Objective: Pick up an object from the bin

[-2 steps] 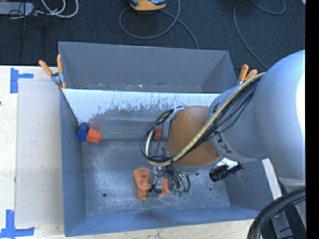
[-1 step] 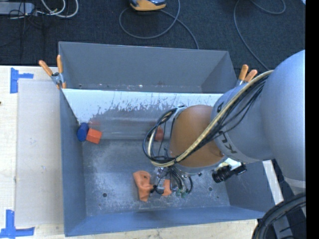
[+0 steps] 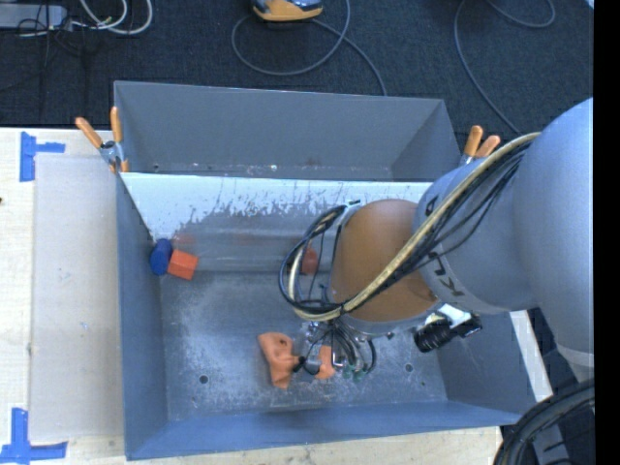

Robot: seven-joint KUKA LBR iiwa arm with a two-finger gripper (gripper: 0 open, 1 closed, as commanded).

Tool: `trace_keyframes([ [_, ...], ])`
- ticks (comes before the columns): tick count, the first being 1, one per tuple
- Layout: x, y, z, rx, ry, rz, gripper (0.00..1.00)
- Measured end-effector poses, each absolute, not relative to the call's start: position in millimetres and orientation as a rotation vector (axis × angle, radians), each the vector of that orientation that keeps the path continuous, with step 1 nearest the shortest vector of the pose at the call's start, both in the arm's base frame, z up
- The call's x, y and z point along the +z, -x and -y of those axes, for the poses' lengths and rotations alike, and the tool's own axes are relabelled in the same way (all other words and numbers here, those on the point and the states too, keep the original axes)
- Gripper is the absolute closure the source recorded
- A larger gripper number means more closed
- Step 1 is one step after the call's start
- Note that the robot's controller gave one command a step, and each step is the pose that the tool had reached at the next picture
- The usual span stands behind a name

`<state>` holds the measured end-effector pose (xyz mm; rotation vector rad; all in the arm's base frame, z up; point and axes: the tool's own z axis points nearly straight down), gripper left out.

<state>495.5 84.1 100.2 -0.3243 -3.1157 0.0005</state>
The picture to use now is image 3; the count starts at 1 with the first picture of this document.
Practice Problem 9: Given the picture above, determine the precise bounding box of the orange soft toy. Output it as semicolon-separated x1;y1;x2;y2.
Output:
256;332;336;390

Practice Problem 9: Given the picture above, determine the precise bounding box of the orange block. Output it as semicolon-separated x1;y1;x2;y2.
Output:
166;249;200;282

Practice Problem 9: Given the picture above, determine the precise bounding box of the black cylinder on white bracket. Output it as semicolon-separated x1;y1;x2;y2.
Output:
413;306;483;355

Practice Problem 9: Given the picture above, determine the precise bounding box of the grey metal bin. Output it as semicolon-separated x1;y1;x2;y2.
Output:
112;79;535;462

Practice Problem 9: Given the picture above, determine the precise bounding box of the blue round object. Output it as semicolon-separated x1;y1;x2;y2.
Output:
148;237;175;277

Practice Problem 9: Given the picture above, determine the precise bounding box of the small orange round object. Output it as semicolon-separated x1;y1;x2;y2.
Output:
299;246;320;276

